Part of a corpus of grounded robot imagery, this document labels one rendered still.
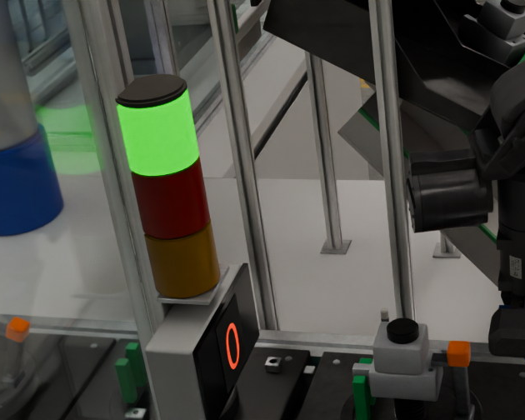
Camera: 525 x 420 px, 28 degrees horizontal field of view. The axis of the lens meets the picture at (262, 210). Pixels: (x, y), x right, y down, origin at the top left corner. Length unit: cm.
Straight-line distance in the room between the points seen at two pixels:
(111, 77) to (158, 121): 4
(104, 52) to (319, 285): 86
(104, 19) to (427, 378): 48
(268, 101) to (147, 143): 146
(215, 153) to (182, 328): 121
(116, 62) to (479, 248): 59
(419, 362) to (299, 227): 71
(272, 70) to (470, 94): 119
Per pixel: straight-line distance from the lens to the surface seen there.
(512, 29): 127
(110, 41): 71
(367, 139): 116
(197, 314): 78
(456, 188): 86
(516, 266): 91
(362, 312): 144
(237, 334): 82
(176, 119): 70
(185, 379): 76
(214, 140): 201
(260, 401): 113
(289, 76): 228
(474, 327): 140
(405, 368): 99
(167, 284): 76
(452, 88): 117
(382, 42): 108
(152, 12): 190
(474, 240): 118
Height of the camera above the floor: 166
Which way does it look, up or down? 28 degrees down
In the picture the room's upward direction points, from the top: 9 degrees counter-clockwise
